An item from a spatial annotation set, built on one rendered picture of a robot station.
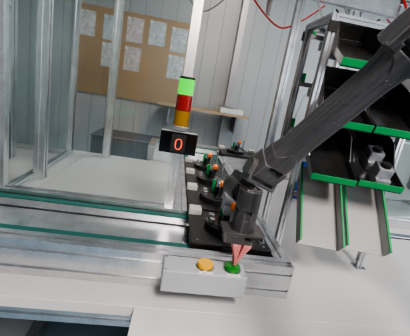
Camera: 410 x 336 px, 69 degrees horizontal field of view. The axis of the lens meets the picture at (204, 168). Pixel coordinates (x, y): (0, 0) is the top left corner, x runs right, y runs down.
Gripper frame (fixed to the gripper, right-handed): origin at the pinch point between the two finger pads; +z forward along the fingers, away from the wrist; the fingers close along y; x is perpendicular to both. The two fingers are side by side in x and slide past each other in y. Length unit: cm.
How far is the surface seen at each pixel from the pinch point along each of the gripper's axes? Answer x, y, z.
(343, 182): -13.3, -30.4, -21.5
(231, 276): 2.8, 0.8, 2.5
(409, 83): -99, -105, -64
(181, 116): -31.2, 18.3, -30.6
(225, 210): -18.8, 0.8, -5.7
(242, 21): -348, -44, -133
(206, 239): -12.9, 6.0, 1.6
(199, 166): -91, 4, 0
